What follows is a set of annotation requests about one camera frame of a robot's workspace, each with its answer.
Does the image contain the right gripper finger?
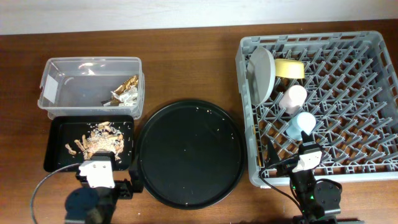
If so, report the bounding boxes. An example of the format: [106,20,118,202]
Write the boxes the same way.
[301,131,315,144]
[266,139,280,167]

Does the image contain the blue cup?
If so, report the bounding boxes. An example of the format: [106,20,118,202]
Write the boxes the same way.
[285,112,317,141]

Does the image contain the peanut shells and rice scraps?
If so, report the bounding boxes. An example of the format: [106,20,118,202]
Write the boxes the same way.
[64,121,124,161]

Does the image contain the pink cup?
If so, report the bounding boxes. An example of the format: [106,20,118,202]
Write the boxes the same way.
[279,85,307,114]

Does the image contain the yellow bowl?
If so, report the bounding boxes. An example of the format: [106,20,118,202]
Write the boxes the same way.
[275,58,305,79]

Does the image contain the white tissue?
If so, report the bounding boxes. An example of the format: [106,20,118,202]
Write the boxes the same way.
[110,86,138,106]

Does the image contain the grey ceramic plate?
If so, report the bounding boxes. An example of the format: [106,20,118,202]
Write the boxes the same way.
[247,47,275,105]

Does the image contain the gold foil wrapper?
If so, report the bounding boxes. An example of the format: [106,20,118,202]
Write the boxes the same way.
[101,75,139,106]

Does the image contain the wooden chopstick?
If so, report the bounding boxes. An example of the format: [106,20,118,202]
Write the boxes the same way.
[253,126,263,167]

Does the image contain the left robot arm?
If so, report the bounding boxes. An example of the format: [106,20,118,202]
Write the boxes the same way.
[65,152,144,223]

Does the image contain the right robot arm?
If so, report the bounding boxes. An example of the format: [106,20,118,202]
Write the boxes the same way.
[266,131,343,223]

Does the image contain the grey dishwasher rack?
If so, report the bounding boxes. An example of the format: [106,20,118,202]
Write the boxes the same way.
[235,31,397,188]

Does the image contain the black rectangular tray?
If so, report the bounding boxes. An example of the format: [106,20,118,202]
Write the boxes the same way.
[44,115,134,172]

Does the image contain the round black serving tray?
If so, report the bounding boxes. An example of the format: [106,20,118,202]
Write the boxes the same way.
[135,100,246,210]

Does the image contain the clear plastic bin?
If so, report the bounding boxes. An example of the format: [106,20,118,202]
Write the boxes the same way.
[37,57,145,119]

